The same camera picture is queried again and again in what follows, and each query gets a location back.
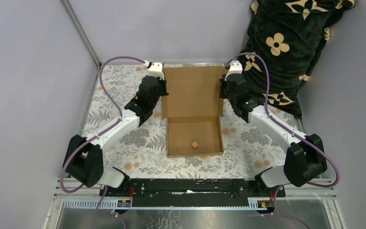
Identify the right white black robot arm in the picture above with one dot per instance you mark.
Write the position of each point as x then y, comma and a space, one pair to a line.
304, 158

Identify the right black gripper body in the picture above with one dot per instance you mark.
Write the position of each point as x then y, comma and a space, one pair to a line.
223, 93

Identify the aluminium frame rail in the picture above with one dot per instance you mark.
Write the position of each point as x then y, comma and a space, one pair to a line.
88, 197

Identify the brown cardboard box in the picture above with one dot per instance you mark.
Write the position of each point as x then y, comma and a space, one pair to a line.
193, 111

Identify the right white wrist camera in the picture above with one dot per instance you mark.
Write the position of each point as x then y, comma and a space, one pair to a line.
235, 67

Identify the aluminium corner post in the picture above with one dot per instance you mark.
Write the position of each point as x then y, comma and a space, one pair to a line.
81, 32

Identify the black floral blanket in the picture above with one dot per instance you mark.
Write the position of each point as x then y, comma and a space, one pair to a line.
285, 40

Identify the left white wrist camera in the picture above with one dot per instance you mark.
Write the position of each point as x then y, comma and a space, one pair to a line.
155, 69

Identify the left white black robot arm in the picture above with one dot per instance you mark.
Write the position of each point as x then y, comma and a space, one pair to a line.
84, 157

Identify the small brown cardboard scrap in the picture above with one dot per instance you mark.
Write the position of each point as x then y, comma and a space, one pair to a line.
194, 144

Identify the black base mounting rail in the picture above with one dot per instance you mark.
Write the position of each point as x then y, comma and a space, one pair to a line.
145, 192

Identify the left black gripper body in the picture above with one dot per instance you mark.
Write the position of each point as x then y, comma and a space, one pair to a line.
161, 91

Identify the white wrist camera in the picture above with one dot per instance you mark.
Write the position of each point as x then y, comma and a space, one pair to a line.
155, 69
235, 67

